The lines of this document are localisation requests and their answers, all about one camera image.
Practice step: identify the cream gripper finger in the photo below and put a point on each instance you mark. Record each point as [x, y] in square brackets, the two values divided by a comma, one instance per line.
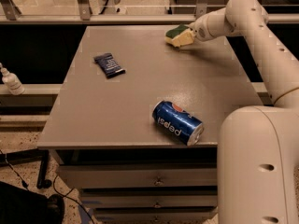
[182, 38]

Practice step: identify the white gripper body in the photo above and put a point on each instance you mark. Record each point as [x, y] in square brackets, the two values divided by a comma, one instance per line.
[200, 31]

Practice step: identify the green and yellow sponge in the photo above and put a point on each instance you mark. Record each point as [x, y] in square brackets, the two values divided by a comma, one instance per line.
[169, 34]

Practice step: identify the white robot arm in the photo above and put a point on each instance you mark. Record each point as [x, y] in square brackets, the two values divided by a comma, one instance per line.
[258, 147]

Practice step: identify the blue rxbar blueberry wrapper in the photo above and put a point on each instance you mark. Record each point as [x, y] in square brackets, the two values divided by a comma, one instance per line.
[109, 65]

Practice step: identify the blue pepsi can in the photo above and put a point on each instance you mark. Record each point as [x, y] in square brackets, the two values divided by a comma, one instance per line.
[178, 122]

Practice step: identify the middle grey drawer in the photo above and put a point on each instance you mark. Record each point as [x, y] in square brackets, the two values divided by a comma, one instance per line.
[151, 198]

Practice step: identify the grey drawer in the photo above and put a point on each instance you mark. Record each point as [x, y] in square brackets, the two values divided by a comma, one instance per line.
[136, 176]
[155, 215]
[151, 198]

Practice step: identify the top grey drawer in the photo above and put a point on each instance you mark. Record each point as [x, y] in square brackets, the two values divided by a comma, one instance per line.
[136, 176]

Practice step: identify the bottom grey drawer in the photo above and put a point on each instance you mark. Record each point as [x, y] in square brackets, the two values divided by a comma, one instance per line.
[155, 215]

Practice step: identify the grey metal railing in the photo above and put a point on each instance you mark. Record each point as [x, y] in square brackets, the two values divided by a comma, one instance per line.
[128, 11]

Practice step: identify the white spray bottle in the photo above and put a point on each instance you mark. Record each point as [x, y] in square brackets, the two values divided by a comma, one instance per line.
[12, 82]

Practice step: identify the black stand leg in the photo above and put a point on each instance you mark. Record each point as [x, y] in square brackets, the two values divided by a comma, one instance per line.
[25, 156]

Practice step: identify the black bag on floor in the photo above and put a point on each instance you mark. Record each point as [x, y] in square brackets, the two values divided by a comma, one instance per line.
[20, 206]

